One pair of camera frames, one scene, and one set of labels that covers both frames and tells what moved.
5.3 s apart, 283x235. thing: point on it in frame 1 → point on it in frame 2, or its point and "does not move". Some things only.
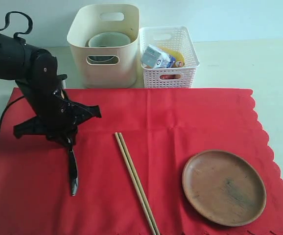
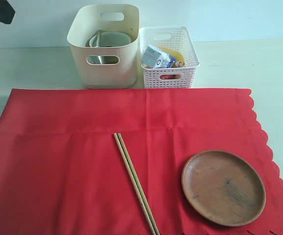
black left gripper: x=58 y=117 → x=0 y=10
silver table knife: x=73 y=172 → x=98 y=38
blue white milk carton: x=156 y=58 does not move
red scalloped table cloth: x=28 y=182 does not move
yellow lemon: x=179 y=61 does not move
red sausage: x=169 y=77 does not move
